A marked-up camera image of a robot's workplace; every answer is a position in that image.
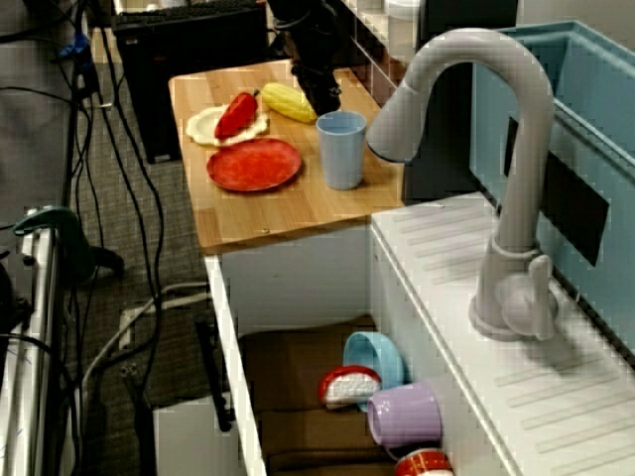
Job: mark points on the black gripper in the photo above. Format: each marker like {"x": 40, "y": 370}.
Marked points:
{"x": 317, "y": 79}

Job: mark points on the light blue plastic cup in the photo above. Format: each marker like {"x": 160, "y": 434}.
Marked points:
{"x": 342, "y": 158}

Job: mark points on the red toy pepper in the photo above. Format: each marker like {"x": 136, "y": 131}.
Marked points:
{"x": 235, "y": 116}

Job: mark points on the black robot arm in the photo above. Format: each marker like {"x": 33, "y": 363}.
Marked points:
{"x": 307, "y": 30}

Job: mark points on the yellow toy corn cob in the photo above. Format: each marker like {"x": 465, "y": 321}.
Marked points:
{"x": 288, "y": 101}

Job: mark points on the red round plate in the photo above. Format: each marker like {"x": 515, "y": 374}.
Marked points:
{"x": 253, "y": 166}

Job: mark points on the cream scalloped plate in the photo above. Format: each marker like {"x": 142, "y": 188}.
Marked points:
{"x": 201, "y": 126}

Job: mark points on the black upright panel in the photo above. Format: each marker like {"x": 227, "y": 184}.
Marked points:
{"x": 446, "y": 158}

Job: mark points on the black keyboard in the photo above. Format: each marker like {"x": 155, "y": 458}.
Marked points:
{"x": 188, "y": 12}

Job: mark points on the black computer tower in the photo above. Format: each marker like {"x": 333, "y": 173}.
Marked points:
{"x": 159, "y": 99}

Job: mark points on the white toy sink basin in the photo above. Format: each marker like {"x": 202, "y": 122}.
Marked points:
{"x": 307, "y": 282}

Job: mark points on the grey toy faucet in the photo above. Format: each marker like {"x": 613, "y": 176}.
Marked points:
{"x": 521, "y": 149}

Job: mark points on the light blue bowl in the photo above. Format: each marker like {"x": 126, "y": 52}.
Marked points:
{"x": 382, "y": 357}

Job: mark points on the blue connector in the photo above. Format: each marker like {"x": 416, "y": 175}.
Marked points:
{"x": 74, "y": 47}

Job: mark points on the teal plastic box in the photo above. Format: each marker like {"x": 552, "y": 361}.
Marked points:
{"x": 595, "y": 124}

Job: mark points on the red white toy food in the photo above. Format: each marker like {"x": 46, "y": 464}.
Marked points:
{"x": 349, "y": 389}

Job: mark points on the green clamp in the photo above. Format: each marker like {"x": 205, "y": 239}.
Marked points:
{"x": 74, "y": 243}

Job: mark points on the purple mug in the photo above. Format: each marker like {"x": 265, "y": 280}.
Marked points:
{"x": 412, "y": 411}

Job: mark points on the red rimmed cup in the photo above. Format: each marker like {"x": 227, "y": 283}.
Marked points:
{"x": 421, "y": 463}

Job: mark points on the white aluminium frame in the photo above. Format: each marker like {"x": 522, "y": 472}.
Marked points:
{"x": 35, "y": 347}

